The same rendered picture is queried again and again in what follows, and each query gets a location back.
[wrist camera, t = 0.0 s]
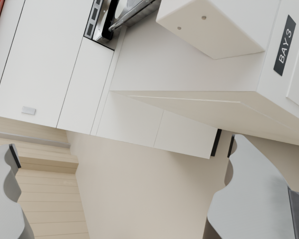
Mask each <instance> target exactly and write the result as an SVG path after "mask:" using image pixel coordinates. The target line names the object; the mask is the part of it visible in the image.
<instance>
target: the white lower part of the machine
mask: <svg viewBox="0 0 299 239"><path fill-rule="evenodd" d="M221 132H222V129H218V128H215V127H212V126H209V125H206V124H204V123H201V122H198V121H195V120H192V119H189V118H186V117H183V116H180V115H178V114H175V113H172V112H170V111H167V110H163V109H161V108H158V107H155V106H152V105H149V104H146V103H143V102H141V101H138V100H135V99H132V98H129V97H126V96H123V95H121V94H118V93H115V92H112V91H110V90H109V91H108V95H107V98H106V102H105V105H104V109H103V112H102V116H101V119H100V123H99V126H98V130H97V133H96V136H97V137H102V138H108V139H113V140H117V141H122V142H127V143H132V144H136V145H141V146H146V147H152V148H157V149H162V150H166V151H171V152H176V153H181V154H185V155H190V156H196V157H201V158H206V159H209V158H210V156H215V153H216V149H217V145H218V142H219V138H220V135H221Z"/></svg>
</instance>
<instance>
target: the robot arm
mask: <svg viewBox="0 0 299 239"><path fill-rule="evenodd" d="M227 157H228V158H229V161H228V165H227V170H226V174H225V178H224V184H225V186H226V187H225V188H223V189H222V190H220V191H218V192H216V193H215V194H214V196H213V198H212V201H211V204H210V207H209V210H208V213H207V217H206V223H205V229H204V234H203V238H202V239H299V192H296V191H293V190H292V189H291V188H290V186H289V184H288V183H287V181H286V180H285V178H284V177H283V175H282V174H281V173H280V171H279V170H278V169H277V168H276V166H275V165H274V164H273V163H272V162H271V161H270V160H269V159H268V158H267V157H266V156H264V155H263V154H262V153H261V152H260V151H259V150H258V149H257V148H256V147H255V146H254V145H253V144H252V143H251V142H250V141H249V140H248V139H247V138H246V137H245V136H243V135H241V134H232V138H231V142H230V146H229V151H228V155H227ZM19 168H21V164H20V160H19V156H18V152H17V149H16V147H15V144H12V143H11V144H4V145H1V146H0V239H35V237H34V233H33V230H32V228H31V226H30V224H29V222H28V220H27V218H26V216H25V214H24V212H23V210H22V208H21V205H20V204H19V203H17V201H18V199H19V197H20V195H21V189H20V186H19V184H18V182H17V180H16V178H15V176H16V173H17V171H18V170H19Z"/></svg>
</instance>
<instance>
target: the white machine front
mask: <svg viewBox="0 0 299 239"><path fill-rule="evenodd" d="M94 1H95V0H5V1H4V4H3V8H2V11H1V14H0V117H4V118H8V119H13V120H20V121H24V122H29V123H34V124H38V125H43V126H48V127H53V128H57V129H64V130H69V131H73V132H78V133H83V134H87V135H92V136H96V133H97V130H98V126H99V123H100V119H101V116H102V112H103V109H104V105H105V102H106V98H107V95H108V91H109V88H110V85H111V82H112V77H113V74H114V71H115V67H116V64H117V61H118V57H119V54H120V50H121V46H122V43H123V40H124V36H125V33H126V29H127V26H125V25H124V24H122V28H121V31H120V35H119V38H118V42H117V45H116V49H115V50H112V49H109V48H107V47H105V46H103V45H101V44H99V43H97V42H95V41H93V40H92V38H91V39H89V38H87V37H85V36H84V35H85V32H86V28H87V25H88V21H89V18H90V15H91V12H92V8H93V4H94ZM102 2H103V0H102ZM101 6H102V3H101ZM100 10H101V7H100ZM100 10H99V13H100ZM98 17H99V14H98ZM98 17H97V20H98ZM97 20H96V23H97ZM95 26H96V24H95ZM94 30H95V27H94ZM93 33H94V31H93ZM92 37H93V34H92Z"/></svg>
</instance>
